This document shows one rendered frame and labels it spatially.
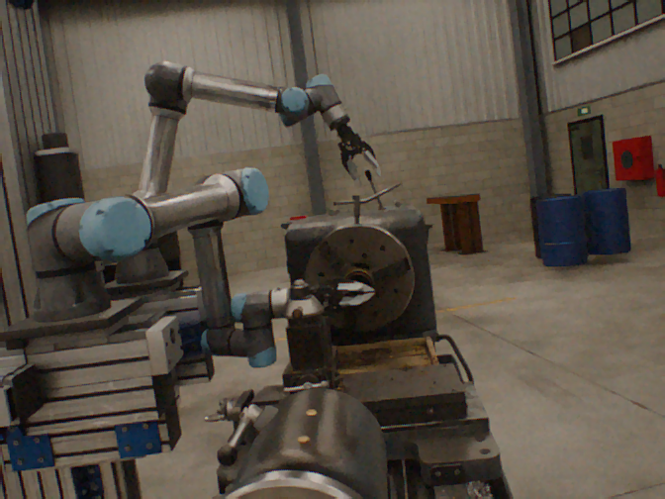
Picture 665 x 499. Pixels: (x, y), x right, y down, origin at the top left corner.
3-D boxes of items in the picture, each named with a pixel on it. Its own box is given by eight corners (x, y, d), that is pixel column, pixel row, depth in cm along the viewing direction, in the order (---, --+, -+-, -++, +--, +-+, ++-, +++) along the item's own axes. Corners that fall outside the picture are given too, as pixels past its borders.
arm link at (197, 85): (138, 50, 157) (312, 81, 159) (148, 59, 167) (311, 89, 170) (132, 92, 157) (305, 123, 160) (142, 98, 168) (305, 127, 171)
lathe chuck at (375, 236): (312, 327, 177) (306, 225, 174) (415, 323, 175) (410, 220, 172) (309, 334, 169) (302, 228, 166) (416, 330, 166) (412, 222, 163)
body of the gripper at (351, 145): (345, 161, 174) (327, 126, 173) (346, 162, 182) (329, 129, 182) (367, 149, 173) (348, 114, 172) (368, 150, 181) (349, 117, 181)
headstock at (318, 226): (312, 307, 244) (300, 217, 241) (424, 294, 240) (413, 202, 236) (291, 346, 185) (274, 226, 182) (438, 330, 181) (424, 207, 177)
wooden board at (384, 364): (306, 362, 164) (304, 349, 163) (431, 349, 160) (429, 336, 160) (289, 402, 134) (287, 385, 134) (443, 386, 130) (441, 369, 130)
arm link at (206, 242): (166, 180, 149) (196, 361, 153) (197, 175, 143) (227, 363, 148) (197, 178, 159) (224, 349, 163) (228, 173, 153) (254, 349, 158)
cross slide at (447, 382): (249, 404, 119) (246, 383, 118) (456, 384, 114) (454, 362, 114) (229, 439, 102) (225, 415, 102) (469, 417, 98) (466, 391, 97)
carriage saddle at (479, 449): (253, 428, 121) (249, 401, 120) (475, 407, 116) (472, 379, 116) (214, 504, 91) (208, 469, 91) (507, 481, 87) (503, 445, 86)
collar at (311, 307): (286, 311, 112) (283, 296, 111) (326, 307, 111) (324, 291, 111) (278, 321, 104) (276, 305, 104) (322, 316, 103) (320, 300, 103)
